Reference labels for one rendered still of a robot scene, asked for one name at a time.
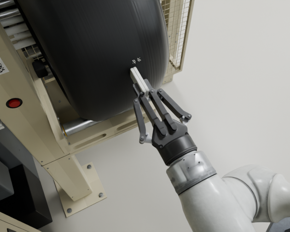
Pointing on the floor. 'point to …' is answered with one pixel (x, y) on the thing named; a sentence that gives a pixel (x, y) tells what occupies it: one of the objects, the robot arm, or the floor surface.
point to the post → (31, 116)
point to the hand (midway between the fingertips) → (139, 82)
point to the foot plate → (69, 210)
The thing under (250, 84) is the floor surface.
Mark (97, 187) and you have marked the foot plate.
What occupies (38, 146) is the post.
